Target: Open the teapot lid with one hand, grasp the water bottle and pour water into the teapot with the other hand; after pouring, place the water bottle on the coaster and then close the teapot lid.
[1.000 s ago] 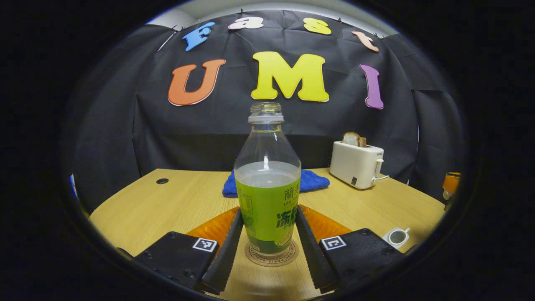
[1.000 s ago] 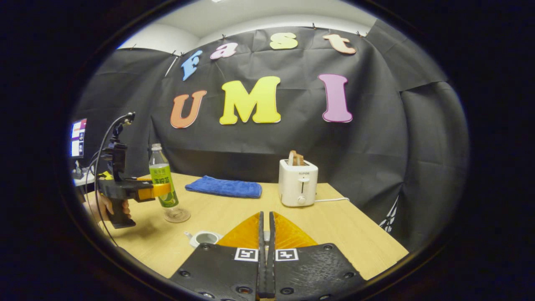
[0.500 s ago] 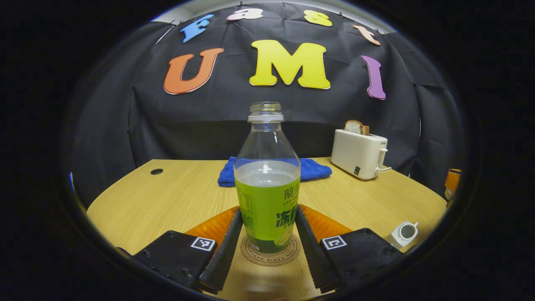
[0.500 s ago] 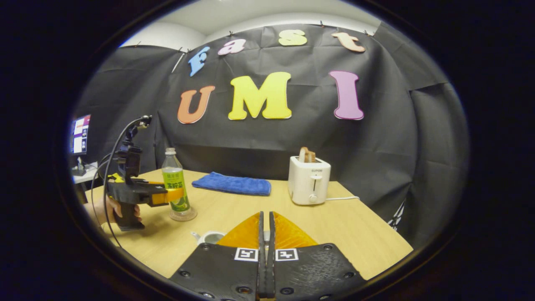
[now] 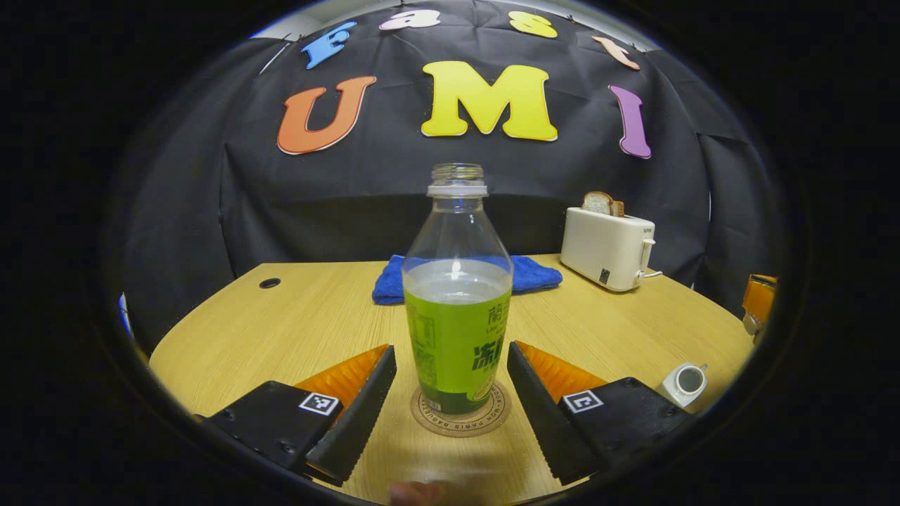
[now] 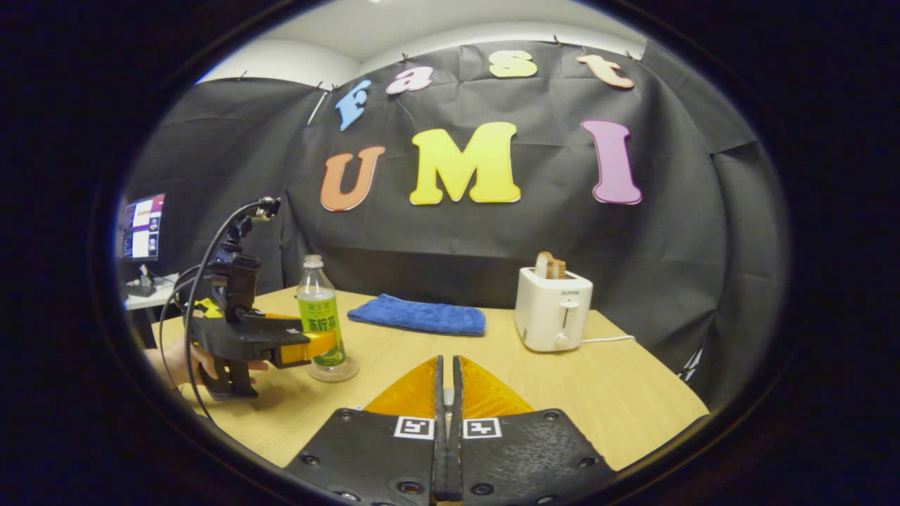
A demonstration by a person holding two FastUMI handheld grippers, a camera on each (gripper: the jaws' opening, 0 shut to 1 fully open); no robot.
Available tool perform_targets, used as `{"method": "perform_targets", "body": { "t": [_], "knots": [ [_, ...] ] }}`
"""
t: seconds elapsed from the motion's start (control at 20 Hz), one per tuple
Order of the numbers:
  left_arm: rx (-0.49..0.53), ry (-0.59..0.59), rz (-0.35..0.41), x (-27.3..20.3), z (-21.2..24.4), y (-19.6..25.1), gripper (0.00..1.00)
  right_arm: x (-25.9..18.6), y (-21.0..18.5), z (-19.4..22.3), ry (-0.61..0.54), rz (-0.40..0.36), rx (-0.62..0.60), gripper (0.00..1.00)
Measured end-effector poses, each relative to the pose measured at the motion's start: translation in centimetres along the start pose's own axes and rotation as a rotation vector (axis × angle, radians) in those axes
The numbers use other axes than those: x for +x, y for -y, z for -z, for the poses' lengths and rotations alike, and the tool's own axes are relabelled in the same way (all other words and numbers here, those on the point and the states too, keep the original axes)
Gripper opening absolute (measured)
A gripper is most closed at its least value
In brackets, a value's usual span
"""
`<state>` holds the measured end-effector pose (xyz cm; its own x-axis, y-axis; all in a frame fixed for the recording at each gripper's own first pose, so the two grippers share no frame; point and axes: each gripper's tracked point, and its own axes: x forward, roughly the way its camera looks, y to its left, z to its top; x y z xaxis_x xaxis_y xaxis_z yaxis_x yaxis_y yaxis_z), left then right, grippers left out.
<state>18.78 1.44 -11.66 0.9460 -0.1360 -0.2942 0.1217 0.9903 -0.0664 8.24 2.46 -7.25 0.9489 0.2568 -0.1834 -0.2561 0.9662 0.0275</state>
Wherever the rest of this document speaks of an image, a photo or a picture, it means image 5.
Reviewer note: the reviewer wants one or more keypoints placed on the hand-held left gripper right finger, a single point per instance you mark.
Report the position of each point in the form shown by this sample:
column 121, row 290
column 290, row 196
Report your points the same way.
column 541, row 422

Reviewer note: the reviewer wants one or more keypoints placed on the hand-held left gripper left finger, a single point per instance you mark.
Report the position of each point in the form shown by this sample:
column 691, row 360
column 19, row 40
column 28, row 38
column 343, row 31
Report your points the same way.
column 358, row 422

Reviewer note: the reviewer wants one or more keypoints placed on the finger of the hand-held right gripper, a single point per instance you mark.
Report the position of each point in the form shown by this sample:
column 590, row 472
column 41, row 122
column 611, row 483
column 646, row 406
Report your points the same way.
column 761, row 299

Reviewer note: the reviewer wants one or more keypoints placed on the white teacup lid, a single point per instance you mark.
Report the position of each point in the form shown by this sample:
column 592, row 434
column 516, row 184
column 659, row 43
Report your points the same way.
column 751, row 325

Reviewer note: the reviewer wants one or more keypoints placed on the round cork coaster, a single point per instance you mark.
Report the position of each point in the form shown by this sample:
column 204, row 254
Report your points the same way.
column 460, row 424

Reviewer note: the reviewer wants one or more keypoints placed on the white ceramic teacup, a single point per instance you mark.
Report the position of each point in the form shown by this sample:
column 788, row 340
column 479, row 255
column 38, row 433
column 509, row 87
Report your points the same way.
column 683, row 383

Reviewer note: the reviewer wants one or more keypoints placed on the green label water bottle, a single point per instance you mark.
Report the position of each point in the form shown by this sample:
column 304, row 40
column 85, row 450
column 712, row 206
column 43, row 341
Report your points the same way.
column 457, row 330

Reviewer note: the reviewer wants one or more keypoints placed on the blue folded towel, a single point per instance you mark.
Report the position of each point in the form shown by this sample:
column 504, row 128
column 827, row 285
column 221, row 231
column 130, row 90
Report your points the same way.
column 538, row 274

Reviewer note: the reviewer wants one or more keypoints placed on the white toaster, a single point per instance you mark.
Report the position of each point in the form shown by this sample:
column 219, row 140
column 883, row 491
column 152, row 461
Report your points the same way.
column 605, row 246

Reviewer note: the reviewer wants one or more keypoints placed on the black table grommet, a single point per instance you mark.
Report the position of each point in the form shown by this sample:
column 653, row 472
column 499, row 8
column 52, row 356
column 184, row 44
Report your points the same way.
column 269, row 283

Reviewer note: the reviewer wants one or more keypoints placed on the toasted bread slice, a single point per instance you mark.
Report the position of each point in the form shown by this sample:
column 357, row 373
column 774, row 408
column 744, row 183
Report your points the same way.
column 618, row 208
column 598, row 204

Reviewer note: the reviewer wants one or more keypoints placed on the computer monitor screen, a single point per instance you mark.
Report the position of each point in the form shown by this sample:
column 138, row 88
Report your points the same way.
column 124, row 313

